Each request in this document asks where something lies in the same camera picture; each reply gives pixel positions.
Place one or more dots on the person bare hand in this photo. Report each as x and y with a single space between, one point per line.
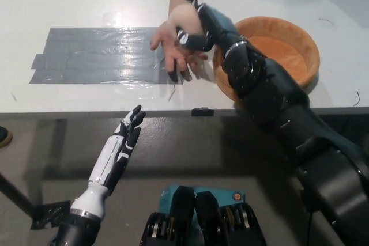
170 50

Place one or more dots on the dark shoe with tan sole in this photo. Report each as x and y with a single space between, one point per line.
4 136

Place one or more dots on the grey duct tape patch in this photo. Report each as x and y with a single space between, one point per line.
86 56

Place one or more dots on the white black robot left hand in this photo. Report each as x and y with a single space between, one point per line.
115 156

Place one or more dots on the orange plush soft plate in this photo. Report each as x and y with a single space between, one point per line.
288 44

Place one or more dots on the small black tape strip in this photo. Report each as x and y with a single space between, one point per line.
202 112

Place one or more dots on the black teal robot body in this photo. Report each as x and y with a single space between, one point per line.
201 223

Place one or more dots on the black metal table leg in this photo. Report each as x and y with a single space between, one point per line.
17 194

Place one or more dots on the white plush dumpling ball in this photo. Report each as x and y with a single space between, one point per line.
184 18

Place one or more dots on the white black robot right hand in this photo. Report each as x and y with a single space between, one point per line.
219 27

